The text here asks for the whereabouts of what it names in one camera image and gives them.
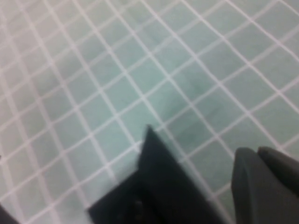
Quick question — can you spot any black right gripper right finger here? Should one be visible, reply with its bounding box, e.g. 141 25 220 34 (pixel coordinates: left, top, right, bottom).
257 146 299 197

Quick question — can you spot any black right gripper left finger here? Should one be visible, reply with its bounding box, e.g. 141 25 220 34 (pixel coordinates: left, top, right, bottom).
230 147 299 224

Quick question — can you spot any black printed glasses case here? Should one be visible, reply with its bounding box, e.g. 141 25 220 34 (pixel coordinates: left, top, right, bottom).
86 125 226 224

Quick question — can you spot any green white checked tablecloth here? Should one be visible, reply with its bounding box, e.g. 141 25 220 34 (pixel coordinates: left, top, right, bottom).
0 0 299 224

